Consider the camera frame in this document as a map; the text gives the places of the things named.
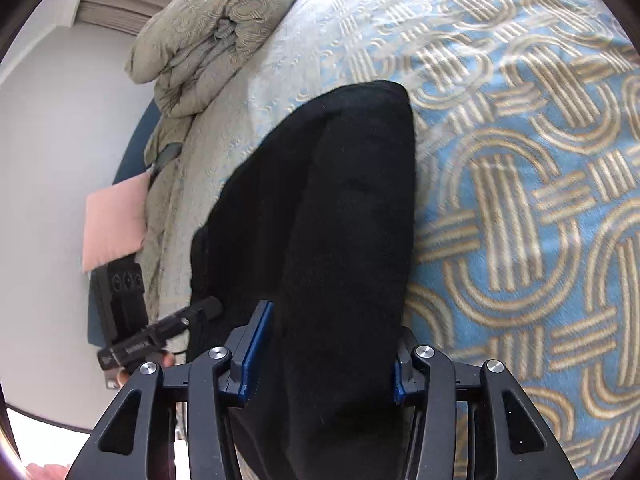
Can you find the black pants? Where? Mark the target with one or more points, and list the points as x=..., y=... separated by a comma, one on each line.
x=340, y=210

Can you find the bed with patterned bedspread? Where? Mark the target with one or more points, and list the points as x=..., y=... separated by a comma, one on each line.
x=500, y=210

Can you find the pink pillow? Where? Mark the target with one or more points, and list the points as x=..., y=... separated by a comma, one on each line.
x=115, y=225

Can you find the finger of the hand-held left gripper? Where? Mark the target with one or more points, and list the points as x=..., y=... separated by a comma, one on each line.
x=170, y=327

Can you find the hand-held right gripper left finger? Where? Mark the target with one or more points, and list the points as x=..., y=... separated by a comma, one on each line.
x=255, y=345

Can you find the person's left hand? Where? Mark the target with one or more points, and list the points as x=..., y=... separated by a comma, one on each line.
x=123, y=378

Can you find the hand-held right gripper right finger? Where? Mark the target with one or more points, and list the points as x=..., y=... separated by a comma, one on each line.
x=398, y=377

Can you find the rolled patterned comforter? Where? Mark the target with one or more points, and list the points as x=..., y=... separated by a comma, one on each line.
x=210, y=45

